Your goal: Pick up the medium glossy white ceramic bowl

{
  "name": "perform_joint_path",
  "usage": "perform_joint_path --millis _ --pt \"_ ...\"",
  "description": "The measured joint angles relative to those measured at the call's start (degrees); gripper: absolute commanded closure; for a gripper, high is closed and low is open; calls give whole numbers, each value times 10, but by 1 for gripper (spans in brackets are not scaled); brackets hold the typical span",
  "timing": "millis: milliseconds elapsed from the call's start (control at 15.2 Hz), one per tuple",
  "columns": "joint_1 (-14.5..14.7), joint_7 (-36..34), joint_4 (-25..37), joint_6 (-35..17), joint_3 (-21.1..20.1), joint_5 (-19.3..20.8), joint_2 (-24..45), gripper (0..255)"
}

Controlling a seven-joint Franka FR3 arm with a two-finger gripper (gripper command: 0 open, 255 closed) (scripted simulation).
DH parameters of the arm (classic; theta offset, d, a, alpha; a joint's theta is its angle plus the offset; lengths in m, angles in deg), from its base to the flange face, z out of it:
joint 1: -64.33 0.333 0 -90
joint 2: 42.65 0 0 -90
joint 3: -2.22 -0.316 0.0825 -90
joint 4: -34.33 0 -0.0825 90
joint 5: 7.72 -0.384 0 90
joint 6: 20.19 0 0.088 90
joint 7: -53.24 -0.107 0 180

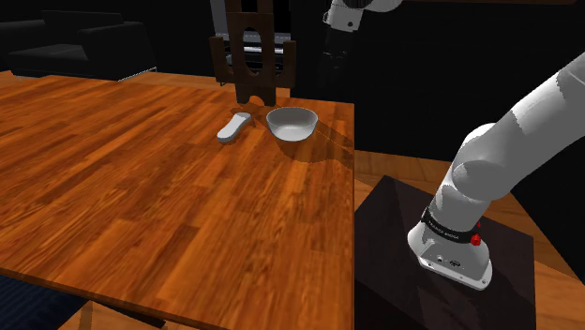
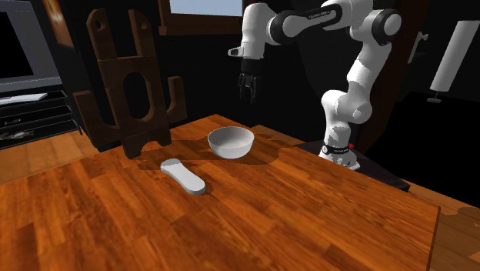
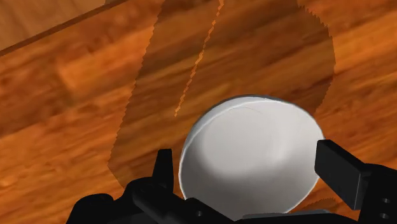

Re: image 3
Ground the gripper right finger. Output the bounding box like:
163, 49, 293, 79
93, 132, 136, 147
314, 139, 397, 224

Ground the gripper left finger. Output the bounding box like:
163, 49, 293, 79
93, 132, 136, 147
66, 148, 234, 224

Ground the white bowl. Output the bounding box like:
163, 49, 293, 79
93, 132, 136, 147
178, 94, 326, 221

